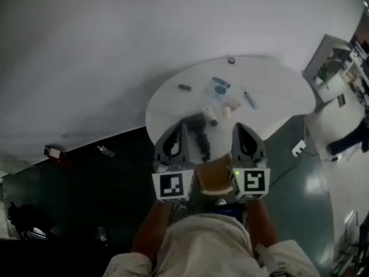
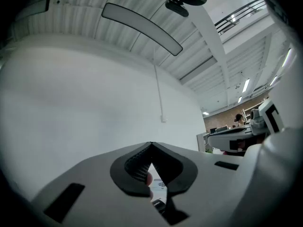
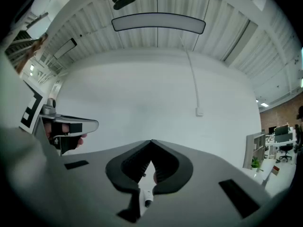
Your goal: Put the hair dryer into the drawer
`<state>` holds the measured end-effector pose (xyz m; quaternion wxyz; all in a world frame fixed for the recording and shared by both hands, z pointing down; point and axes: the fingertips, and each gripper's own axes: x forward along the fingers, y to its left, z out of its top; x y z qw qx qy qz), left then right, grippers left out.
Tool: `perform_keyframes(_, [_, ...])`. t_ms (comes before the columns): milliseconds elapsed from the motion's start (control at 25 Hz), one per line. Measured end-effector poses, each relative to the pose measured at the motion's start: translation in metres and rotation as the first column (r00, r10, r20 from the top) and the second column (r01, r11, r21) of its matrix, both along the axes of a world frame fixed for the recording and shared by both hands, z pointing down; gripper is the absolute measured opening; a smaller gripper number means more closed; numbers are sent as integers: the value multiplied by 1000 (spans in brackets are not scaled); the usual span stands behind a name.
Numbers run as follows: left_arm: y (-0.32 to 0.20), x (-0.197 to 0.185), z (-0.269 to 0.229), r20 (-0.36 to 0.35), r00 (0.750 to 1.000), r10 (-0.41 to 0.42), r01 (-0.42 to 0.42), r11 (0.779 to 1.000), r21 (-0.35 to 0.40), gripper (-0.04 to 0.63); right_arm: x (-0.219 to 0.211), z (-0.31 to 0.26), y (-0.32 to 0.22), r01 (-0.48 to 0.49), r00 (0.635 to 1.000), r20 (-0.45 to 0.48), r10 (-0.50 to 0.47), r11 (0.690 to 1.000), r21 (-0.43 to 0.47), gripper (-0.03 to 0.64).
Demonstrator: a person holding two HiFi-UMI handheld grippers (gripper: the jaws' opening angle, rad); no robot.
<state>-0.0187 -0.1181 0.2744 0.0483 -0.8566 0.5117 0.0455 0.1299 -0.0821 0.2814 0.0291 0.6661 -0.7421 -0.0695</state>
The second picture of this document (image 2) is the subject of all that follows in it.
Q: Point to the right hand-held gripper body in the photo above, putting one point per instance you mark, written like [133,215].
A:
[272,117]

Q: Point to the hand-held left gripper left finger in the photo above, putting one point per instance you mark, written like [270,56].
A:
[94,188]

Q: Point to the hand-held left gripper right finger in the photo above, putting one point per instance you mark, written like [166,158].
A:
[203,188]

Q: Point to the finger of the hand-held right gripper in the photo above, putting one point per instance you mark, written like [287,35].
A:
[220,143]

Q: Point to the white round table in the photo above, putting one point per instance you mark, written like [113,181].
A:
[156,171]

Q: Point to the person's left hand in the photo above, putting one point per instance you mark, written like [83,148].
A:
[149,179]

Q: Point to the green potted plant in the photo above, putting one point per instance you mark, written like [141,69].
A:
[209,151]

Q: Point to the black computer monitor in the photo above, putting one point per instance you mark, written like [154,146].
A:
[213,130]
[222,129]

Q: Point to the grey cabinet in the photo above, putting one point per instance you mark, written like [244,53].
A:
[201,141]

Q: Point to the white shelving rack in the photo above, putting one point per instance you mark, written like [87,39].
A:
[247,115]

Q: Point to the blue and white packet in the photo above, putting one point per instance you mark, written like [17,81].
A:
[159,184]

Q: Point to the black balcony railing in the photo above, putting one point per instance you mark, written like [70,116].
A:
[221,25]

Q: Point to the long ceiling light panel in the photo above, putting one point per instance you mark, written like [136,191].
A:
[33,9]
[142,25]

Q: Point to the white wall conduit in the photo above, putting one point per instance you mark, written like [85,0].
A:
[158,86]

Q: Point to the black head-mounted camera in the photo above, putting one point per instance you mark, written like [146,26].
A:
[176,8]

